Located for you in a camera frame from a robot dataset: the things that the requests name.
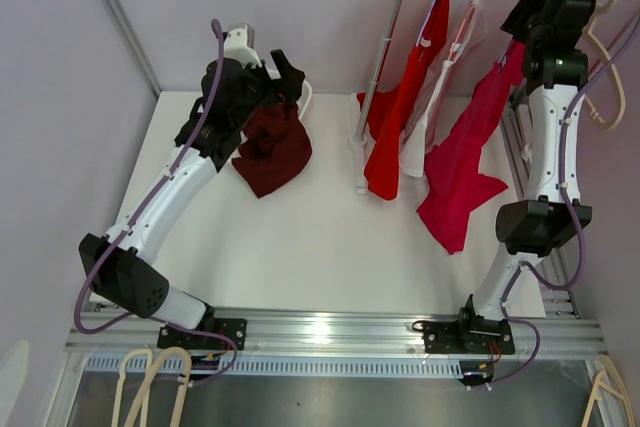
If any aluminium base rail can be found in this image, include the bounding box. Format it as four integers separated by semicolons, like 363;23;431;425
65;307;608;360

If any white perforated plastic basket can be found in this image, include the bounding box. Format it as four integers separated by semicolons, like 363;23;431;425
297;80;313;120

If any pink wire hanger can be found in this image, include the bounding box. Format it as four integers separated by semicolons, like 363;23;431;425
447;0;481;64

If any white cable duct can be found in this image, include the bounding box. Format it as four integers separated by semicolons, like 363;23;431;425
85;353;463;379

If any beige hanger bottom right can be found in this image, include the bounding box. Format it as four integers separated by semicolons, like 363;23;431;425
581;354;636;427

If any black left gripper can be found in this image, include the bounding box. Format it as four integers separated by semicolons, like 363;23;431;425
232;51;304;129

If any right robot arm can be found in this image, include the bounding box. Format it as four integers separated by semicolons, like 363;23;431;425
273;0;598;354

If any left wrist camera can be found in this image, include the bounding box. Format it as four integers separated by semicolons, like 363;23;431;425
224;23;260;66

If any dark maroon t shirt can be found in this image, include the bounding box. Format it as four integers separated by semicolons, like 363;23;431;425
232;102;313;198

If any red t shirt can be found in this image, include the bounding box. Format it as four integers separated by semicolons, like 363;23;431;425
364;0;450;201

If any metal clothes rack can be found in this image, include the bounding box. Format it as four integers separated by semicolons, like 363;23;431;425
348;0;621;197

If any white t shirt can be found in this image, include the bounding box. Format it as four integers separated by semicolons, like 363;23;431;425
399;0;483;178

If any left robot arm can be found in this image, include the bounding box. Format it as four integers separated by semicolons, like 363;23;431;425
74;50;305;348

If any beige wooden hanger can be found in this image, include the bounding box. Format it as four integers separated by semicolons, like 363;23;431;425
583;0;626;131

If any pink t shirt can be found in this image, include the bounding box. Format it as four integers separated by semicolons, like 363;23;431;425
417;41;526;255

